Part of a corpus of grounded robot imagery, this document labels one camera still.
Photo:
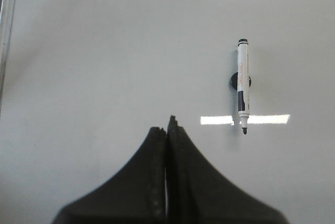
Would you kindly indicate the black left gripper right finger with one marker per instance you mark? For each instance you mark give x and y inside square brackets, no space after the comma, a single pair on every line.
[198,193]

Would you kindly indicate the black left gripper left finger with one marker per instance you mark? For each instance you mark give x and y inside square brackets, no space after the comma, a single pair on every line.
[136,194]

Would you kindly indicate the white whiteboard marker black tip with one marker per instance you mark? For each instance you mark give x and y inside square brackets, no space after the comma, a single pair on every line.
[243,84]

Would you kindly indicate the white glossy whiteboard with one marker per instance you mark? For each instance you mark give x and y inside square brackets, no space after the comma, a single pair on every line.
[86,79]

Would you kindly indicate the black round magnetic marker holder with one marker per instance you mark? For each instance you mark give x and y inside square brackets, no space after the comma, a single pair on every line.
[234,81]

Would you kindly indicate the aluminium whiteboard bottom frame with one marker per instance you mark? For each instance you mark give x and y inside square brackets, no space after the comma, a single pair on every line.
[7,16]

